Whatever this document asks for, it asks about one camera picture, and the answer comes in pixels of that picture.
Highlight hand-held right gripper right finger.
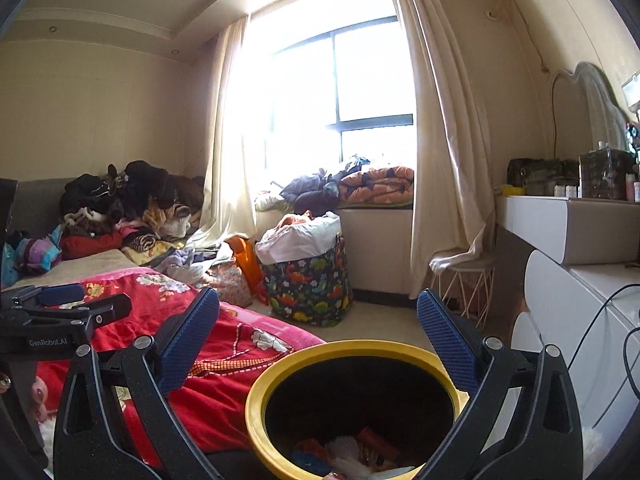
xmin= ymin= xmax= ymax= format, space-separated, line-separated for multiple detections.
xmin=416 ymin=287 xmax=586 ymax=480

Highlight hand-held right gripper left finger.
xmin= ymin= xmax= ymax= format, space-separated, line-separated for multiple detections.
xmin=52 ymin=286 xmax=223 ymax=480

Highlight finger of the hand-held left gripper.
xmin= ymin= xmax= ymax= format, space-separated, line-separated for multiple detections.
xmin=64 ymin=293 xmax=133 ymax=332
xmin=9 ymin=283 xmax=86 ymax=312

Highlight yellow rimmed waste bin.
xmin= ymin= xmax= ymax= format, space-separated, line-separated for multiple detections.
xmin=245 ymin=339 xmax=472 ymax=480

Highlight red snack wrapper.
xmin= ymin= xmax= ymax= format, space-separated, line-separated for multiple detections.
xmin=355 ymin=426 xmax=402 ymax=461

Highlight white foam net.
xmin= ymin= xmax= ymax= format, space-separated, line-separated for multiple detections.
xmin=327 ymin=434 xmax=362 ymax=464

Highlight white printed plastic bag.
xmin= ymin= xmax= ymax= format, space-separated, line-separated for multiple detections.
xmin=335 ymin=463 xmax=417 ymax=480

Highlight blue plastic wrapper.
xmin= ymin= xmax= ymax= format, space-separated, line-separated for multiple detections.
xmin=291 ymin=449 xmax=329 ymax=472

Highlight red floral blanket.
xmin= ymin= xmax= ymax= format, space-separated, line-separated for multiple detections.
xmin=0 ymin=266 xmax=327 ymax=467

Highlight beige bed sheet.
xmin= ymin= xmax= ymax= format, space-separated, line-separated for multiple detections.
xmin=0 ymin=246 xmax=152 ymax=292

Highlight blue purple cloth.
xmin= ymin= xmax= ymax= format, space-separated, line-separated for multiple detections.
xmin=0 ymin=224 xmax=64 ymax=287

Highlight red pillow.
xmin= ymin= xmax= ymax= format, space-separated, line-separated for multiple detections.
xmin=59 ymin=231 xmax=127 ymax=262

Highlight floral fabric bag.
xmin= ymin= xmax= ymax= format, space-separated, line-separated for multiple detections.
xmin=206 ymin=256 xmax=254 ymax=307

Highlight lavender clothes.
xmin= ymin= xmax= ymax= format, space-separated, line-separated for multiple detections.
xmin=159 ymin=246 xmax=227 ymax=284

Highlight brown patterned blanket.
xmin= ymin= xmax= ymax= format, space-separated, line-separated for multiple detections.
xmin=119 ymin=224 xmax=192 ymax=267

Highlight grey headboard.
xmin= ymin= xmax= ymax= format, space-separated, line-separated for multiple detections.
xmin=15 ymin=177 xmax=72 ymax=242

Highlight orange bag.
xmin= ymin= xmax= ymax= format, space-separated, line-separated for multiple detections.
xmin=224 ymin=234 xmax=269 ymax=304

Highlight pile of dark clothes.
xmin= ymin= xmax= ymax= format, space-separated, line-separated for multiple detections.
xmin=58 ymin=159 xmax=207 ymax=241

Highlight dinosaur print storage basket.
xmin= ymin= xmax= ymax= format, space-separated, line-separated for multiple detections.
xmin=259 ymin=231 xmax=354 ymax=327

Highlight white dressing table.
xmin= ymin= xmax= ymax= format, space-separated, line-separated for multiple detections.
xmin=494 ymin=194 xmax=640 ymax=437

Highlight large white plastic bag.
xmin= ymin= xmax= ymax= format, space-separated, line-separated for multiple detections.
xmin=254 ymin=210 xmax=344 ymax=264

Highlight white green pillow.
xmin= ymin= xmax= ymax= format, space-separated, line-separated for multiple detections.
xmin=254 ymin=191 xmax=292 ymax=212

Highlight orange cloth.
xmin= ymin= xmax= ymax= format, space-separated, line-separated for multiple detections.
xmin=281 ymin=211 xmax=317 ymax=229

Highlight orange patterned quilt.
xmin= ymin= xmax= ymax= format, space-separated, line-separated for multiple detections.
xmin=336 ymin=164 xmax=417 ymax=207

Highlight cream curtain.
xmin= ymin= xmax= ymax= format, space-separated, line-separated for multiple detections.
xmin=386 ymin=0 xmax=502 ymax=282
xmin=191 ymin=16 xmax=257 ymax=249

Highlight dark cosmetic bag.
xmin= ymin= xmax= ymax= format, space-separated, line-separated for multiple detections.
xmin=506 ymin=156 xmax=582 ymax=197

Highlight dark jacket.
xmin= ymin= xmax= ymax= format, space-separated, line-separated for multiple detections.
xmin=279 ymin=169 xmax=347 ymax=214

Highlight clear acrylic organizer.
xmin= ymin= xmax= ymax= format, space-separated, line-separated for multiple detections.
xmin=578 ymin=146 xmax=638 ymax=201

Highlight black framed window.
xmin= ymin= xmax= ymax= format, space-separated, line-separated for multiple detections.
xmin=246 ymin=14 xmax=417 ymax=197

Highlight wavy framed mirror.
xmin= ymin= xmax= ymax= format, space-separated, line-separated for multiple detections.
xmin=549 ymin=61 xmax=634 ymax=154

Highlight white wire stool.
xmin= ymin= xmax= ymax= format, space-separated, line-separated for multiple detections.
xmin=429 ymin=251 xmax=499 ymax=332

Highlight black cable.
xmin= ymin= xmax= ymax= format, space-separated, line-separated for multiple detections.
xmin=566 ymin=281 xmax=640 ymax=402

